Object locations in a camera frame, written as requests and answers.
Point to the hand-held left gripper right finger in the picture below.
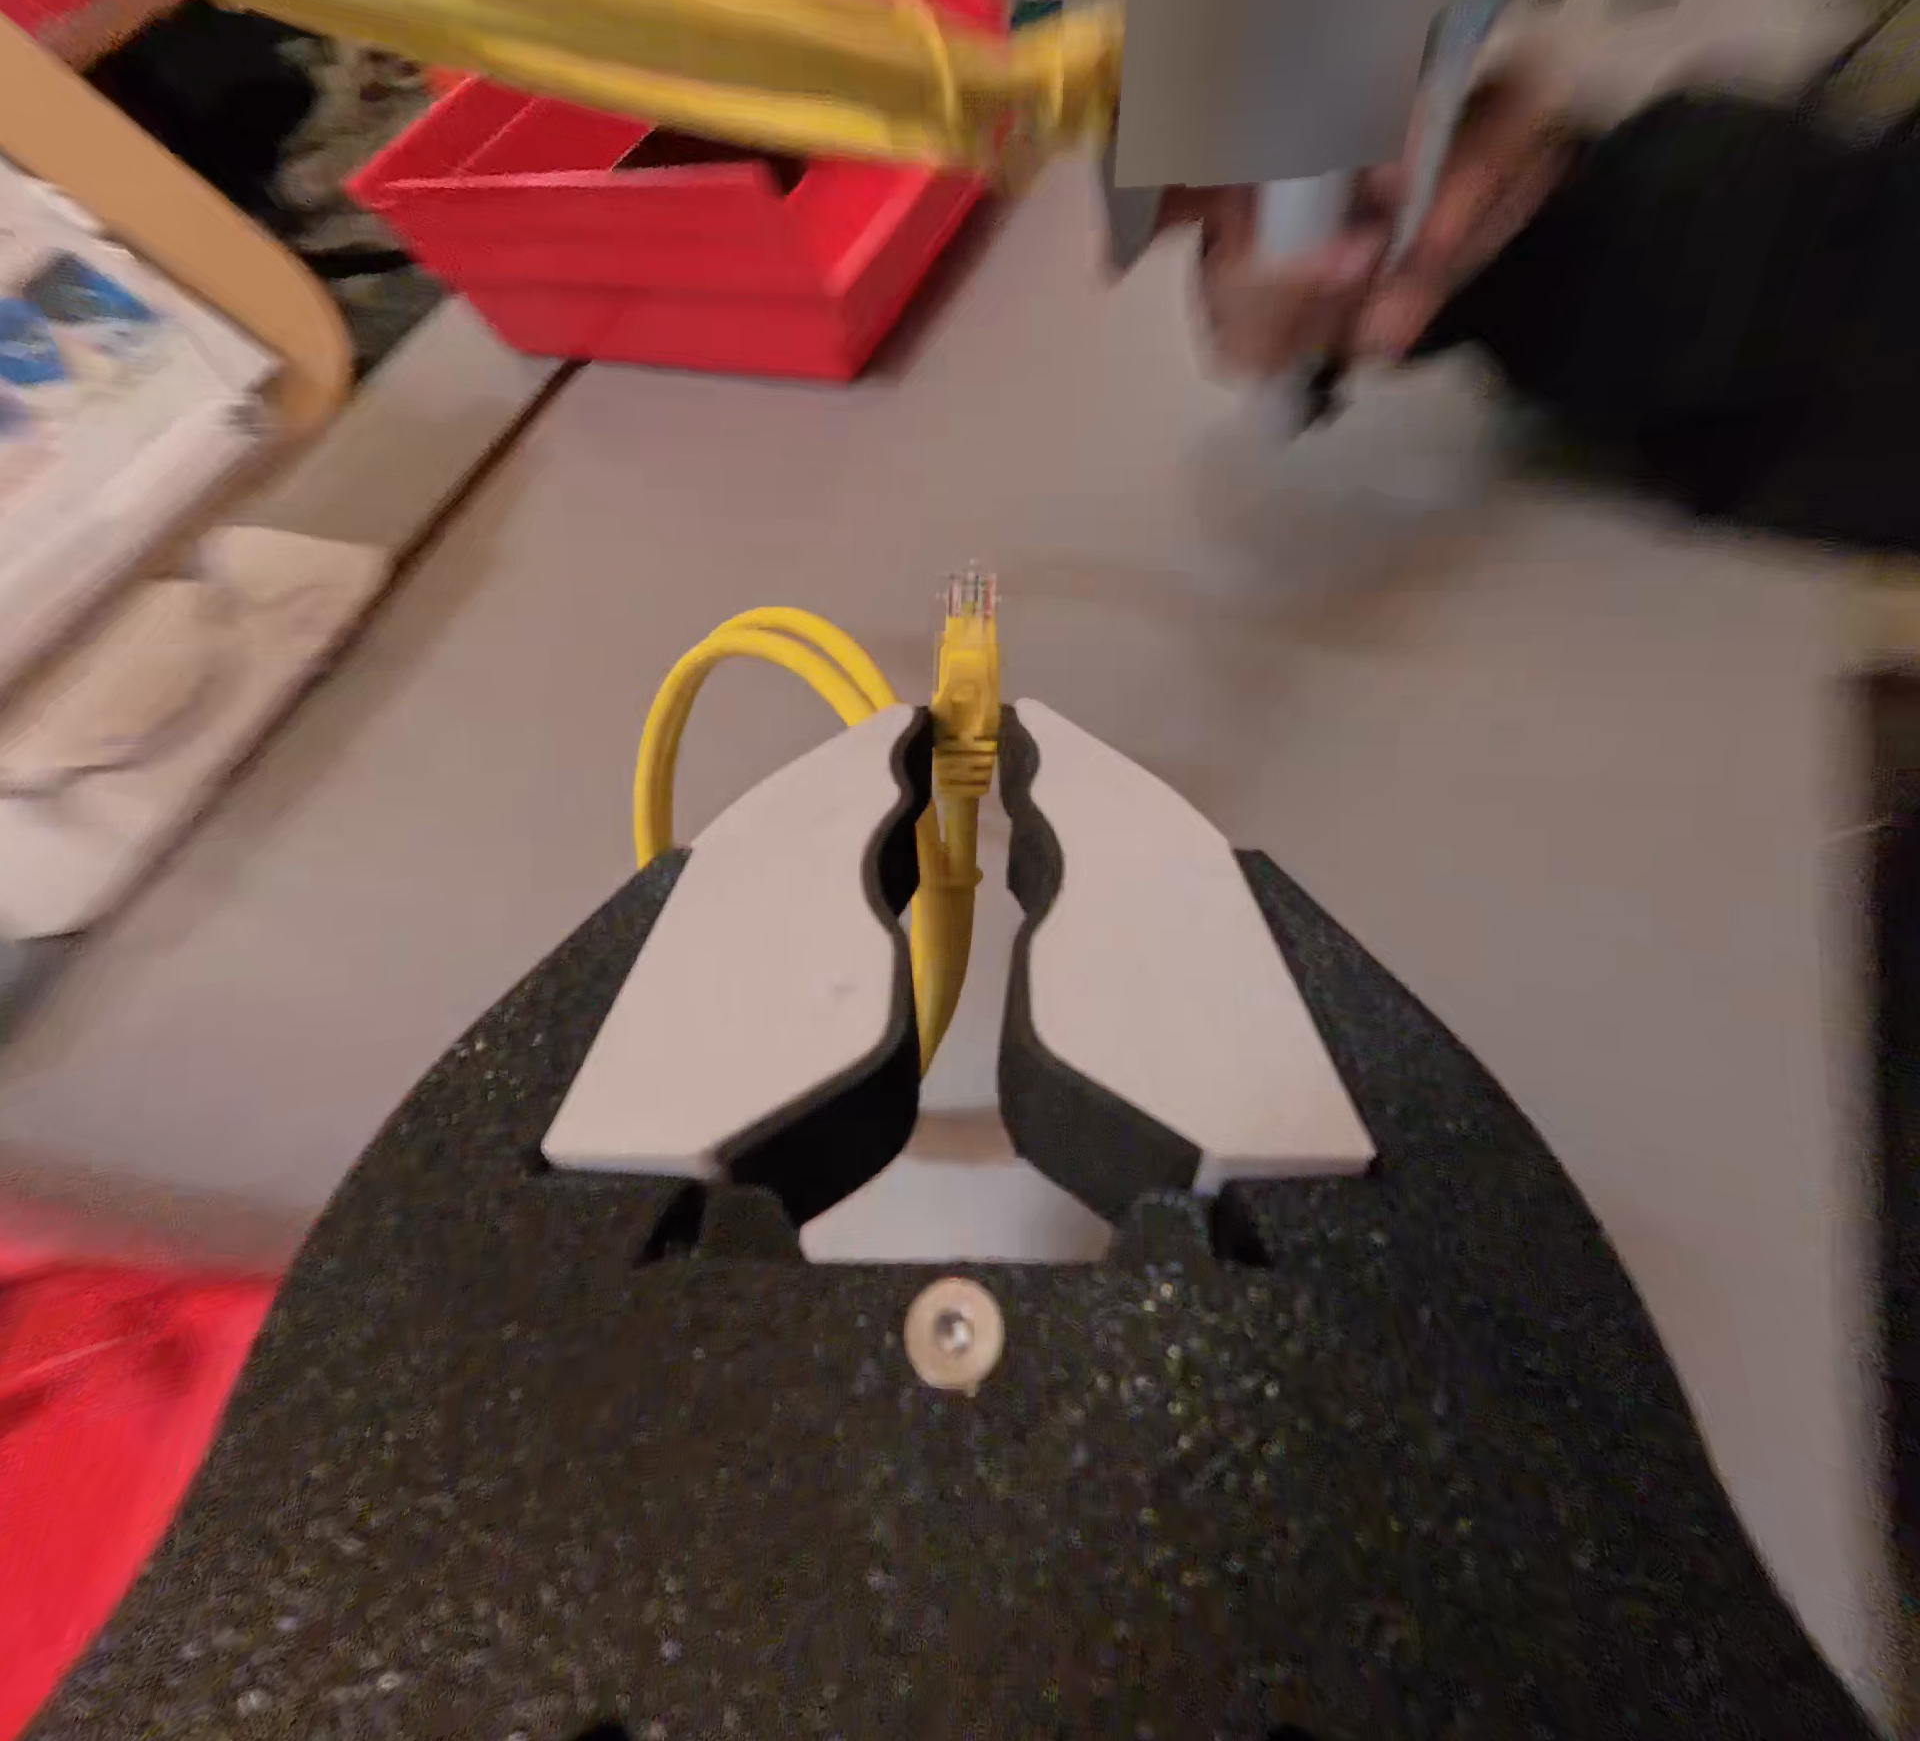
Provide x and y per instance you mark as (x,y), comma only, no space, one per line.
(1171,992)

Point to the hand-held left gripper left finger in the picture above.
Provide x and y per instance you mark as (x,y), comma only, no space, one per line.
(752,976)

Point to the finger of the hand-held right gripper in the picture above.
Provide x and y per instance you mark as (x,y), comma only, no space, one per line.
(1274,30)

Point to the person's right forearm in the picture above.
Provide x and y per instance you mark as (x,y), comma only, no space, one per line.
(1680,315)

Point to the person's right hand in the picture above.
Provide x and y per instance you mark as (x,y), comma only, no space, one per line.
(1335,285)

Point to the white cloth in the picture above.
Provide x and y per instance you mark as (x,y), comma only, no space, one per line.
(182,720)

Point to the red plastic bin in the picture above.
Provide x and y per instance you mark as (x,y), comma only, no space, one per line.
(644,271)

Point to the red cloth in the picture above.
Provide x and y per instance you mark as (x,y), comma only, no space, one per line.
(106,1397)

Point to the printed paper sheet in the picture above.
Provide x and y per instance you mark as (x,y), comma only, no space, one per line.
(106,422)

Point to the wooden clipboard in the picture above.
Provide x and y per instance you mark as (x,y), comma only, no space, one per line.
(225,255)

